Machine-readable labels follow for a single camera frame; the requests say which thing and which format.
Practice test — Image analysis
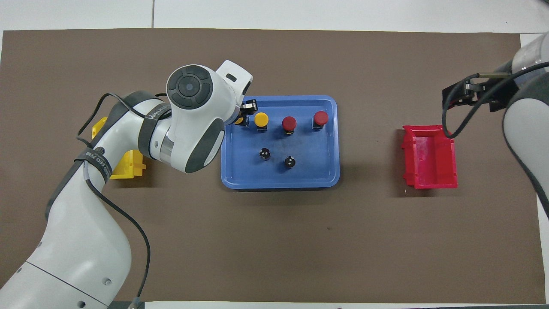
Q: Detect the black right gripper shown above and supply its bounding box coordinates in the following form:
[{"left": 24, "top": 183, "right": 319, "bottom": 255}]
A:
[{"left": 443, "top": 77, "right": 520, "bottom": 113}]

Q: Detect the blue plastic tray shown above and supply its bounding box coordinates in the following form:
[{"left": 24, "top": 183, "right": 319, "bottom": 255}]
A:
[{"left": 221, "top": 95, "right": 340, "bottom": 190}]

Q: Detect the red plastic bin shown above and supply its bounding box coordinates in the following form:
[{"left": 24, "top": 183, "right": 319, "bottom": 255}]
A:
[{"left": 401, "top": 124, "right": 459, "bottom": 190}]

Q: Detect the yellow plastic bin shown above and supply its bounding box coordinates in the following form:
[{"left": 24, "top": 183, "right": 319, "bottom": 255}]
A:
[{"left": 91, "top": 117, "right": 147, "bottom": 180}]

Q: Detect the brown table mat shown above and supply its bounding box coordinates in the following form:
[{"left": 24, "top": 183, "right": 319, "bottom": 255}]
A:
[{"left": 0, "top": 28, "right": 547, "bottom": 303}]

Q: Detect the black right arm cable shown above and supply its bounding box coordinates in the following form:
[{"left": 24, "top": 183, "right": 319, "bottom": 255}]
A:
[{"left": 442, "top": 61, "right": 549, "bottom": 139}]

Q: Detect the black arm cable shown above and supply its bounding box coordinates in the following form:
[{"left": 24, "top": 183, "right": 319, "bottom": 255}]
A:
[
  {"left": 442, "top": 61, "right": 549, "bottom": 139},
  {"left": 76, "top": 92, "right": 151, "bottom": 309}
]

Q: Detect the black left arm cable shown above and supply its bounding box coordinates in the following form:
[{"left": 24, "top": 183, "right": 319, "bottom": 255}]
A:
[{"left": 76, "top": 92, "right": 151, "bottom": 309}]

